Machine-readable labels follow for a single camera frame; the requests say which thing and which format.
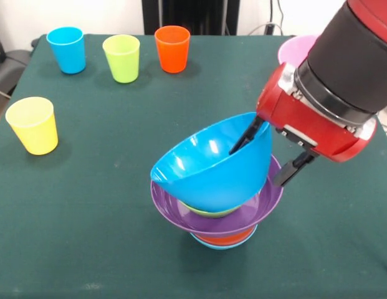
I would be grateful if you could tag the yellow plastic cup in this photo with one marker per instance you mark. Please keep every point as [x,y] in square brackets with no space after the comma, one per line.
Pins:
[34,130]

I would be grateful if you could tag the blue plastic cup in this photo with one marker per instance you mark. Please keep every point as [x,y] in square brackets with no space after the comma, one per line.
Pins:
[68,50]

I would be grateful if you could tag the lime green plastic cup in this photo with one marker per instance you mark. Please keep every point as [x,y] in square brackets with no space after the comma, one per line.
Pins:
[122,59]

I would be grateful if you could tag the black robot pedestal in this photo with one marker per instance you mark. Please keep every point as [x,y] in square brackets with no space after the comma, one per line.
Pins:
[193,18]

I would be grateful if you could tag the purple plastic bowl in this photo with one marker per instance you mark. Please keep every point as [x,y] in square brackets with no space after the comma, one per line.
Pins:
[265,205]

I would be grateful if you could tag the orange plastic cup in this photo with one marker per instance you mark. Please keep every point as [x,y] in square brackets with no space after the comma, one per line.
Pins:
[172,53]

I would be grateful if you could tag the black chair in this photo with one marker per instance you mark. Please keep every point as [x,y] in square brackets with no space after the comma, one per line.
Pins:
[9,68]

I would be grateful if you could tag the small green plastic bowl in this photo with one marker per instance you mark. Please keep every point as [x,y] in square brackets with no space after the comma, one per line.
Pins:
[212,213]

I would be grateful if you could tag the orange plastic bowl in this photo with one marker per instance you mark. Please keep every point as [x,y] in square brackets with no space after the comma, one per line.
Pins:
[226,240]

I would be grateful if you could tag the dark green tablecloth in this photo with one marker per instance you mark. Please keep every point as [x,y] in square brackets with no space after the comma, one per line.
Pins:
[87,202]

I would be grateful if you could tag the small blue plastic bowl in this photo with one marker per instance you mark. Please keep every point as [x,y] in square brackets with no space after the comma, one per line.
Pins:
[224,246]

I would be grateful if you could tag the black power plug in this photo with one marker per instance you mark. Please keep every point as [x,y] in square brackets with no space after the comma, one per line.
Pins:
[269,28]

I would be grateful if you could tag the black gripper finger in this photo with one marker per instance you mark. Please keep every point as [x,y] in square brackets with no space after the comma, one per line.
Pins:
[291,169]
[246,135]

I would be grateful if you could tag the large pink plastic bowl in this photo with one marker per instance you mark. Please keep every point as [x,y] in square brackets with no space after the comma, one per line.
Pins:
[294,50]

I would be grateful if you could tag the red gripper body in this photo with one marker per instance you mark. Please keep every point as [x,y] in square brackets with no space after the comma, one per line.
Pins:
[308,121]

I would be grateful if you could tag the large blue plastic bowl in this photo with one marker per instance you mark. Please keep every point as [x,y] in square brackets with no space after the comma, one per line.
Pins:
[227,180]

